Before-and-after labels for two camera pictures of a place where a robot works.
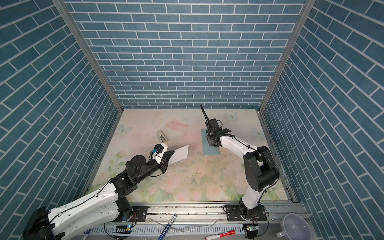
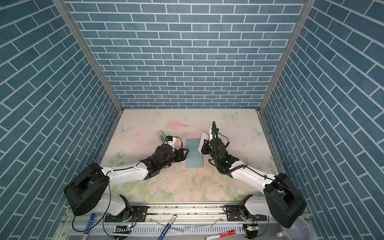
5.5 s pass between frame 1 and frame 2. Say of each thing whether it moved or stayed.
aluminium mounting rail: stayed
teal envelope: moved
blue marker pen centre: stayed
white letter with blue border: moved
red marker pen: stayed
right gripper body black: moved
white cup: stayed
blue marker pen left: stayed
